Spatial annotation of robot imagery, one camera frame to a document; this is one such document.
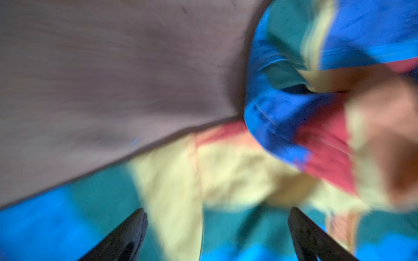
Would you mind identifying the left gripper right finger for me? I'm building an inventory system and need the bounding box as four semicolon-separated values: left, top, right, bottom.
288;207;357;261

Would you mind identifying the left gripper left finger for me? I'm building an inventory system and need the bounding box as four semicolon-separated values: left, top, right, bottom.
79;208;148;261

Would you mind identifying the rainbow striped zip jacket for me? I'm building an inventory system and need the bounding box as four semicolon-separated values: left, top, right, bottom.
1;1;418;261

